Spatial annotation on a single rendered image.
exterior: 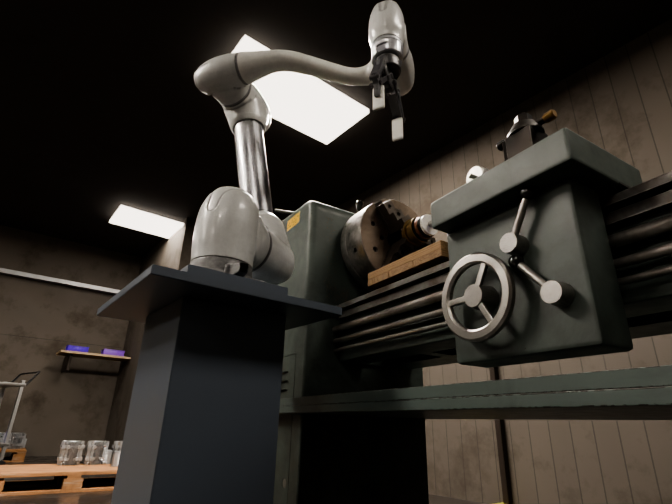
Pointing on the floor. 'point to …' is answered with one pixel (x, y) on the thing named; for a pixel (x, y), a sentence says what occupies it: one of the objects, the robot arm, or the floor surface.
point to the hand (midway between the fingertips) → (388, 121)
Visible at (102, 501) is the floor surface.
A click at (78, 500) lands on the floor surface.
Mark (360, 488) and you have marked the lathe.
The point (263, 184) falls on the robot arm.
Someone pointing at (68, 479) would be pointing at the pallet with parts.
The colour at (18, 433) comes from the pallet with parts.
